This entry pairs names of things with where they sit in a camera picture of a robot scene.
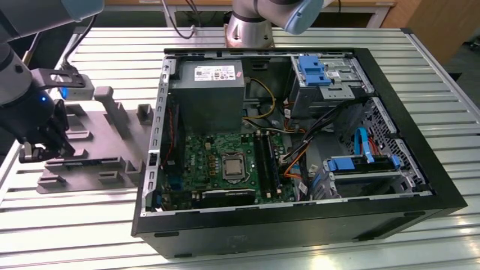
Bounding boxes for small dark wrist camera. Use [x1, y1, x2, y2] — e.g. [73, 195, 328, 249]
[17, 139, 48, 164]

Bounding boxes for black cable bundle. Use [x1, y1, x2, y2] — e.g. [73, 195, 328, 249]
[279, 97, 371, 165]

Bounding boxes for black white wires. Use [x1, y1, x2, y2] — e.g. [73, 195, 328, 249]
[243, 118, 307, 134]

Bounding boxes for blue video port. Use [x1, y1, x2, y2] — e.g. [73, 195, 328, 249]
[167, 174, 183, 194]

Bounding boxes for metal drive cage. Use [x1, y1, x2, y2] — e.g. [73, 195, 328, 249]
[291, 55, 376, 119]

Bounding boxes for black graphics card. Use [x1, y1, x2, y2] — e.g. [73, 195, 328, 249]
[200, 188, 257, 209]

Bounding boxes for brown wooden cabinet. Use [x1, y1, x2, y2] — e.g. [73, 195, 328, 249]
[380, 0, 480, 66]

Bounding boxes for grey parts rack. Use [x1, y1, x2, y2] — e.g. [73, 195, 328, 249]
[36, 85, 157, 195]

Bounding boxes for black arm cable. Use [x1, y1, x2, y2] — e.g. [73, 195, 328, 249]
[59, 13, 99, 73]

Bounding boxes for white-latched RAM slot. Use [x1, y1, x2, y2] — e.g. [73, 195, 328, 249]
[268, 130, 284, 197]
[259, 130, 272, 198]

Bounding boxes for blue data wire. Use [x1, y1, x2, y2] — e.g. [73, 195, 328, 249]
[353, 127, 376, 164]

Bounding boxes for silver CPU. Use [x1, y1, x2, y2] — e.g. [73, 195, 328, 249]
[225, 160, 245, 176]

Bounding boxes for white desk frame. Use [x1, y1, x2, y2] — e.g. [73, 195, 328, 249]
[160, 0, 399, 29]

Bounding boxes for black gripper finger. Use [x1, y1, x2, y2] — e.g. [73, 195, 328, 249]
[53, 100, 71, 133]
[39, 120, 76, 158]

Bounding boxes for black case fan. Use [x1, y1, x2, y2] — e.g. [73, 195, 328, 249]
[164, 94, 181, 171]

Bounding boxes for metal disk bay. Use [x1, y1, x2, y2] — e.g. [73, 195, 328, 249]
[321, 156, 432, 199]

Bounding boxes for wire locking lever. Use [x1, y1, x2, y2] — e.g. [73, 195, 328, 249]
[244, 151, 253, 183]

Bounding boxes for metal socket cover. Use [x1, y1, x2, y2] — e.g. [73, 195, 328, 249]
[220, 151, 249, 183]

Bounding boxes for red disk wire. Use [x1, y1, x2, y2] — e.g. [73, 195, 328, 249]
[368, 137, 385, 157]

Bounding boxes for yellow black wire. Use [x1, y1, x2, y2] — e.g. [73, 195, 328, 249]
[243, 78, 277, 127]

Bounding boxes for grey power supply unit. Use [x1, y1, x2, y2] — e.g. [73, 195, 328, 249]
[171, 59, 248, 133]

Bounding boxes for green motherboard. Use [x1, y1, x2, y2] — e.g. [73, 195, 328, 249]
[159, 131, 299, 211]

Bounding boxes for black CPU socket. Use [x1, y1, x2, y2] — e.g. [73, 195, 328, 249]
[220, 151, 251, 184]

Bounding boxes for red black twisted wire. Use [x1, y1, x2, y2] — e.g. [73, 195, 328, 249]
[167, 106, 177, 161]

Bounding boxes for red orange power wires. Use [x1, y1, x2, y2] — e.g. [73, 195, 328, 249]
[281, 100, 308, 134]

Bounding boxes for black PC case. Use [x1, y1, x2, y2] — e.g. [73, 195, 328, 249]
[129, 47, 469, 259]

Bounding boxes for blue disk carrier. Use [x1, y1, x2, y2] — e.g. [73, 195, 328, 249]
[325, 156, 401, 174]

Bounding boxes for blue drive bracket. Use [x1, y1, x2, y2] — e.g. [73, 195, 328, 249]
[299, 56, 333, 87]

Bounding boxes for black camera bracket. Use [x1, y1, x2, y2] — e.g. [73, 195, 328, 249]
[31, 68, 91, 91]

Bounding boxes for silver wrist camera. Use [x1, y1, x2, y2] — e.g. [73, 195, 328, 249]
[61, 83, 95, 101]

